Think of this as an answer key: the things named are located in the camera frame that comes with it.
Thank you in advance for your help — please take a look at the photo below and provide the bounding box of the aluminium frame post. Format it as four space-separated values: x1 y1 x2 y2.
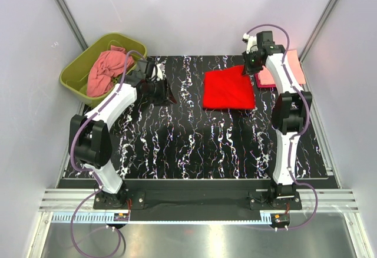
55 0 88 51
299 0 354 61

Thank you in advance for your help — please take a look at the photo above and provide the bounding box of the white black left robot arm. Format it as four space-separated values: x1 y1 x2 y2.
69 60 176 207

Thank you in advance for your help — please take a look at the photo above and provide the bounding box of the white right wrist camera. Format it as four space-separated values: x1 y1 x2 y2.
242 33 258 54

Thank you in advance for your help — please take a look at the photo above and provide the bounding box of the folded magenta t shirt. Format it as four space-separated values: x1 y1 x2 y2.
254 74 276 88

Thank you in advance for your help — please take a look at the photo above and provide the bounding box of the aluminium front rail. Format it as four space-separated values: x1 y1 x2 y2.
39 188 359 213

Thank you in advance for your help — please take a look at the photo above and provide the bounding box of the left aluminium frame post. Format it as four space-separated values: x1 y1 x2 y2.
55 0 88 51

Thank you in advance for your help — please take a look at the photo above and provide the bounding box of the white slotted cable duct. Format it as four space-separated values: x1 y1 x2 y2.
52 211 272 225

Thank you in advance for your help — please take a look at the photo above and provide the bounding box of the folded light pink t shirt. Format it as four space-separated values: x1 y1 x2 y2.
258 49 306 85

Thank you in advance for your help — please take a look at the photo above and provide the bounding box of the red t shirt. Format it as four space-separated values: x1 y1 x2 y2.
203 65 255 110

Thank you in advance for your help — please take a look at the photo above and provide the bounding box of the crumpled salmon pink t shirt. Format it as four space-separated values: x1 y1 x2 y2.
87 45 135 98

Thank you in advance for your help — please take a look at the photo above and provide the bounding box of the right aluminium frame post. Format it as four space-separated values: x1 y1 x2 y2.
299 0 354 61

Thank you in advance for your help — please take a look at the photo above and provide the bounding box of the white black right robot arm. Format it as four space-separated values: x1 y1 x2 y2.
242 31 312 211

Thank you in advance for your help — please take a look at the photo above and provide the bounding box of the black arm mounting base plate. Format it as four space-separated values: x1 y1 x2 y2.
92 178 303 222

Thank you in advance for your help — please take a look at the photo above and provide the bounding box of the olive green plastic basket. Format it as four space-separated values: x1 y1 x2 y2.
59 32 147 108

